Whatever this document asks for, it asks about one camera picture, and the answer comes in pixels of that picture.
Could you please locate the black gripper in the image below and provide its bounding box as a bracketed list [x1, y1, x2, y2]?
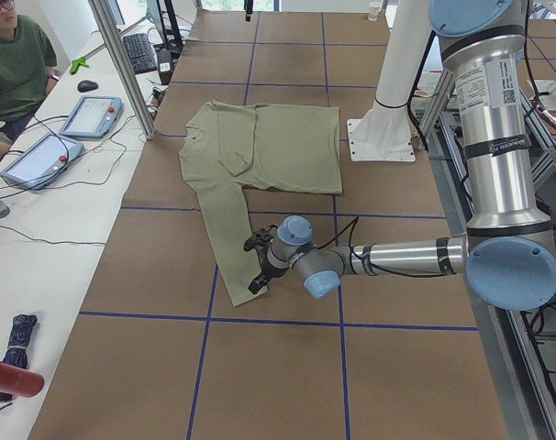
[243, 225, 285, 294]

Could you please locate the olive green long-sleeve shirt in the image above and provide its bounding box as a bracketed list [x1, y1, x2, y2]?
[179, 101, 342, 306]

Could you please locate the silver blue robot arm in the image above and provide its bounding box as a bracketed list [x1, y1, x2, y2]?
[244, 1, 556, 311]

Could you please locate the far blue teach pendant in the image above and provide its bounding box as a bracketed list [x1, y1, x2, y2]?
[60, 96, 123, 140]

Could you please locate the blue teach pendant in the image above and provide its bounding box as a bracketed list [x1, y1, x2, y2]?
[60, 96, 123, 140]
[0, 134, 83, 190]

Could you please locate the black power adapter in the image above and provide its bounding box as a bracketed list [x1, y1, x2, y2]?
[156, 49, 173, 85]

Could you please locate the near blue teach pendant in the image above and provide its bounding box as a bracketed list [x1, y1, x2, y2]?
[0, 134, 83, 190]

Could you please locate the folded dark blue umbrella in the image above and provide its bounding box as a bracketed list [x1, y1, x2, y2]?
[2, 314, 39, 396]

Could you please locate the black computer mouse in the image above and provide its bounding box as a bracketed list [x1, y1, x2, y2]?
[77, 80, 98, 93]

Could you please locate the black keyboard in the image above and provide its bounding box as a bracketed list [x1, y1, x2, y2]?
[122, 33, 158, 74]

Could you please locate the red cylindrical bottle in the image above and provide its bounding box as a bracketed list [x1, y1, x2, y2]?
[0, 361, 45, 398]

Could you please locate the green plastic clamp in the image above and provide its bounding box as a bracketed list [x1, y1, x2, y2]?
[69, 56, 90, 75]

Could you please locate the paper cup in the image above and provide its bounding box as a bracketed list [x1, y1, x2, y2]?
[368, 1, 382, 21]

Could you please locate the person in green shirt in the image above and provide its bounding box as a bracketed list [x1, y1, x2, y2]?
[0, 1, 59, 156]

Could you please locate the aluminium frame post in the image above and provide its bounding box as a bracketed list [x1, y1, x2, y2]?
[88, 0, 156, 140]

